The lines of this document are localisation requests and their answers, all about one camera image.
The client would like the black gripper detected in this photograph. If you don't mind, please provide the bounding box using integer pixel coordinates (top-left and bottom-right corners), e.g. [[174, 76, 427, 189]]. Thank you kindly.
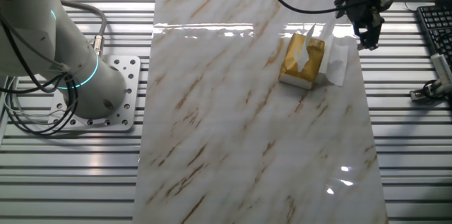
[[333, 0, 388, 51]]

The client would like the white paper napkin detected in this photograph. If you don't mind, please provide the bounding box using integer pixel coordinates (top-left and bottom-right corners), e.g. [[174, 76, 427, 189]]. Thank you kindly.
[[316, 22, 350, 88], [297, 24, 316, 72]]

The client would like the black keyboard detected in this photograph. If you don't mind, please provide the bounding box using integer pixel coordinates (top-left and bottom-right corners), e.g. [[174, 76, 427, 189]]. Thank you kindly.
[[415, 4, 452, 68]]

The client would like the metal clamp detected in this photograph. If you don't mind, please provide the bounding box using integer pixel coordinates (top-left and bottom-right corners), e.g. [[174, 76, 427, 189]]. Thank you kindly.
[[409, 78, 452, 105]]

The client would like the white rectangular device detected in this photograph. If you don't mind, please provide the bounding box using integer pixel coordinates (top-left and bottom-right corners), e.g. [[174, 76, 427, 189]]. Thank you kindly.
[[429, 52, 452, 86]]

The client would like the gold tissue pack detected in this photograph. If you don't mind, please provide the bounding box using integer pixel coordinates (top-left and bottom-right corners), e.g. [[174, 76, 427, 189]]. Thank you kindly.
[[278, 33, 326, 91]]

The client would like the marble pattern table sheet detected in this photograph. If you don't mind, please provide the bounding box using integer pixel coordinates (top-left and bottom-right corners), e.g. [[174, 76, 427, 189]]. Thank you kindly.
[[132, 0, 389, 224]]

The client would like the black cable loop at clamp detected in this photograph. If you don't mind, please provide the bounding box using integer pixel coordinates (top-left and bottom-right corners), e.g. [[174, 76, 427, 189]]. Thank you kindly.
[[422, 78, 452, 103]]

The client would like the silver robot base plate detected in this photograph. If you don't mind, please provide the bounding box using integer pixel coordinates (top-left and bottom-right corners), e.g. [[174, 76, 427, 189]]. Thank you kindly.
[[47, 55, 142, 133]]

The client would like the grey cable with metal connector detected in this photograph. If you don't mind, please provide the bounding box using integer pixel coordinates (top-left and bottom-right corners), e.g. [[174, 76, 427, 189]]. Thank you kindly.
[[59, 0, 108, 57]]

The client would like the black cable bundle at base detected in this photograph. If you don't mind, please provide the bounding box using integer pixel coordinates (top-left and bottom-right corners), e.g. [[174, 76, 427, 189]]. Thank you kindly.
[[0, 11, 81, 136]]

